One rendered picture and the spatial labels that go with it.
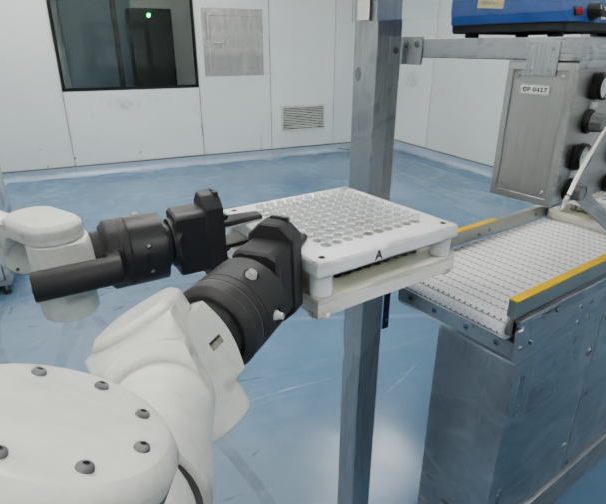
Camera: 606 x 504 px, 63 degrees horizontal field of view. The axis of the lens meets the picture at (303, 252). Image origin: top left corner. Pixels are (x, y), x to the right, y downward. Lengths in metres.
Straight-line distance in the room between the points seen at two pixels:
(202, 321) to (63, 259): 0.25
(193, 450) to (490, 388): 0.98
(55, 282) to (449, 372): 0.90
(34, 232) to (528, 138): 0.67
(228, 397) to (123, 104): 5.41
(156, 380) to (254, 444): 1.55
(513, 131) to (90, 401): 0.73
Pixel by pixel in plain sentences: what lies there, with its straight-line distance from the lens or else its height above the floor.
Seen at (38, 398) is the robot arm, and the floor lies 1.18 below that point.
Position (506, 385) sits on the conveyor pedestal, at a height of 0.63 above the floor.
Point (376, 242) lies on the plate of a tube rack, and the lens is 0.62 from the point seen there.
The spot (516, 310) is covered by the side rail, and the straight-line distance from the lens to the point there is 0.90.
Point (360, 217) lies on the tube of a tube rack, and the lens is 0.69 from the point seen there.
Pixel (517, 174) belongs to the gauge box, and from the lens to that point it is 0.82.
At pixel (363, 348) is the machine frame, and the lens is 1.11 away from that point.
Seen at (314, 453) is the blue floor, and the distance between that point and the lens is 1.81.
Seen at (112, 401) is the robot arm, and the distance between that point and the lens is 0.19.
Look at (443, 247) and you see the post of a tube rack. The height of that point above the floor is 1.02.
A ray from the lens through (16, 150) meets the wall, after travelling 5.80.
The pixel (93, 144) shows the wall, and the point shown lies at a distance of 5.78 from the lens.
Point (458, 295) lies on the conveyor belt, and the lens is 0.97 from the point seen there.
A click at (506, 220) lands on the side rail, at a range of 1.33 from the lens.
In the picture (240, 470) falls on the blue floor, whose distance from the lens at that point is 1.77.
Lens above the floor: 1.28
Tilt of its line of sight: 23 degrees down
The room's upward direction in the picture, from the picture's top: straight up
